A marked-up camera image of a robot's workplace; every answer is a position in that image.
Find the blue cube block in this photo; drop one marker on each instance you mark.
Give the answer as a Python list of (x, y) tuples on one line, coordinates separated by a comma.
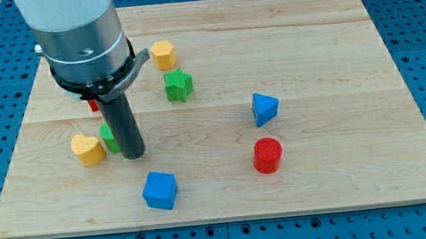
[(160, 190)]

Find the yellow heart block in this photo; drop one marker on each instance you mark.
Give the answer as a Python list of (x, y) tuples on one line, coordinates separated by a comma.
[(88, 149)]

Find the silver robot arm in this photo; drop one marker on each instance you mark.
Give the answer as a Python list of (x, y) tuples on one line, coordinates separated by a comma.
[(82, 40)]

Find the wooden board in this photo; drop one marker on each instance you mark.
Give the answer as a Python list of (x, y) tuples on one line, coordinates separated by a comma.
[(297, 108)]

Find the red cylinder block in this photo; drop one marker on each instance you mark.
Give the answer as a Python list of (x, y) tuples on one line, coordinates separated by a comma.
[(267, 155)]

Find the green star block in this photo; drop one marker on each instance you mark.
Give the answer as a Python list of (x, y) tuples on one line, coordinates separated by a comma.
[(178, 85)]

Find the red block behind arm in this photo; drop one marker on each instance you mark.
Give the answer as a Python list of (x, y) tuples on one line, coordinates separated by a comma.
[(93, 105)]

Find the yellow hexagon block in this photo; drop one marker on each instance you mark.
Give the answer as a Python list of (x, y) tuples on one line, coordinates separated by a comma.
[(163, 54)]

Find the green circle block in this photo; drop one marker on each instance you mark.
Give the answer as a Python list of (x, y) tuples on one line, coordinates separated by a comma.
[(108, 138)]

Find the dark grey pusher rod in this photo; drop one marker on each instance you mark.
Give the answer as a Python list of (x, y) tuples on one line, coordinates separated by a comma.
[(123, 126)]

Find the blue triangle block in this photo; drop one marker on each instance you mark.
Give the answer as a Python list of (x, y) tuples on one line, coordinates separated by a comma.
[(264, 108)]

